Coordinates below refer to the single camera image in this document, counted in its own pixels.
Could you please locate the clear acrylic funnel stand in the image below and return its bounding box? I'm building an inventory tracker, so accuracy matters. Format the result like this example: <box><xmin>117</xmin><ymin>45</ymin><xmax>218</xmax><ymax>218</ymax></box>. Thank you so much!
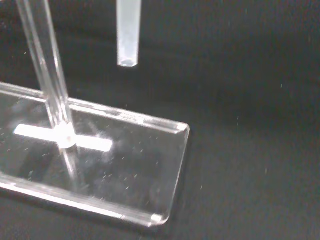
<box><xmin>0</xmin><ymin>0</ymin><xmax>191</xmax><ymax>228</ymax></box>

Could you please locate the black cloth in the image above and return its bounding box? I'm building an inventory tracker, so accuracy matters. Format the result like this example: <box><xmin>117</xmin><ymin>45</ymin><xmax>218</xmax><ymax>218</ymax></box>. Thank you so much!
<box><xmin>0</xmin><ymin>0</ymin><xmax>320</xmax><ymax>240</ymax></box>

